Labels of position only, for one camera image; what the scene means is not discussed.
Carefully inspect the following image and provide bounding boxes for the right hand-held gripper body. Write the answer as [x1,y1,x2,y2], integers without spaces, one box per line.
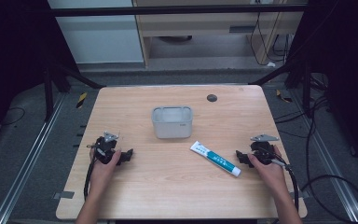
[249,133,282,166]

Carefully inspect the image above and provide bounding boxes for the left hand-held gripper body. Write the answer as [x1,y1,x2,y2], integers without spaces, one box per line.
[87,130,121,165]

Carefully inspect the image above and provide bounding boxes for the person's left hand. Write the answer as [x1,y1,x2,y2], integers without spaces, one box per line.
[89,147,123,194]

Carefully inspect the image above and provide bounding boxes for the person's right hand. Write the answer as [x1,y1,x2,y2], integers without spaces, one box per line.
[247,145,289,194]

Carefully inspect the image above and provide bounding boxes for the white and teal toothpaste tube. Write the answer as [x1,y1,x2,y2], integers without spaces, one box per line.
[189,140,242,178]

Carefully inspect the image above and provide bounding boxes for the grey plastic container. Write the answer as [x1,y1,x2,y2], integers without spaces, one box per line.
[150,105,194,140]

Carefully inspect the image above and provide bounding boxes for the yellow and black tape strip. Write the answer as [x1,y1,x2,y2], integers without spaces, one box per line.
[76,91,89,109]
[275,89,294,104]

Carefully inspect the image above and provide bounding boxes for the grey tape piece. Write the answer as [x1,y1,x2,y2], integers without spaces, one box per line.
[52,190,76,201]

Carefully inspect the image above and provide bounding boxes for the white cabinet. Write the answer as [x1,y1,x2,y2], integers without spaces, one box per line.
[47,0,145,65]

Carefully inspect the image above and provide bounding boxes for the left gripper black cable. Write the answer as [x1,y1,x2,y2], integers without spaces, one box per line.
[83,155,98,202]

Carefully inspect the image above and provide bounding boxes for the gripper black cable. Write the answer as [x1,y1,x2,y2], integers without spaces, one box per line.
[271,158,300,213]
[83,155,98,202]

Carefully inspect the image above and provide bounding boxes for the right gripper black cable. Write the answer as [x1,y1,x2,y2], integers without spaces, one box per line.
[271,158,300,213]

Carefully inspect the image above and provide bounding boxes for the aluminium floor rail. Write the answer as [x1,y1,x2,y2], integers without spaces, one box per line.
[292,90,358,224]
[0,92,67,224]

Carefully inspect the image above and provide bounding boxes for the black metal frame stand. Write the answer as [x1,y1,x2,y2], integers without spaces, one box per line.
[248,55,313,119]
[41,57,105,123]

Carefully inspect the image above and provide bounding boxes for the thin black floor cable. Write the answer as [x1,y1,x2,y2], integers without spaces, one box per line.
[0,106,26,127]

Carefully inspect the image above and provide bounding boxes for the black hanging cables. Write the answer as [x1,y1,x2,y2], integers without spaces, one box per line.
[249,3,290,67]

